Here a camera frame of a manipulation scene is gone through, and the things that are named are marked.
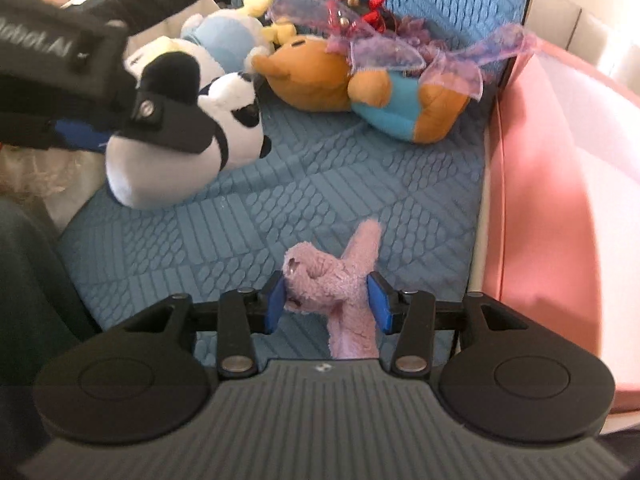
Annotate panda plush toy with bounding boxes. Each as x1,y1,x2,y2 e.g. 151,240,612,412
105,36,271,210

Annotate pink bunny plush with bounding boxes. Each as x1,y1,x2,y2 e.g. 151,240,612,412
282,219,382,360

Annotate white blue duck plush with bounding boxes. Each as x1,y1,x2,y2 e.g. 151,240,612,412
180,0,297,73

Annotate purple organza fairy wings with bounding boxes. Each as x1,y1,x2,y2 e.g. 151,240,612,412
268,0,539,101

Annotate brown bear plush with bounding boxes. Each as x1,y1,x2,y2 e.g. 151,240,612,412
252,35,470,144

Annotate blue textured bedspread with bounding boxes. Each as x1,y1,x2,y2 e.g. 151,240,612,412
60,0,527,327

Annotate pink storage box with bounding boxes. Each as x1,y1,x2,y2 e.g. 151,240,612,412
482,44,639,413

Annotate white bedside furniture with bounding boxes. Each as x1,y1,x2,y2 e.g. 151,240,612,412
525,0,639,93

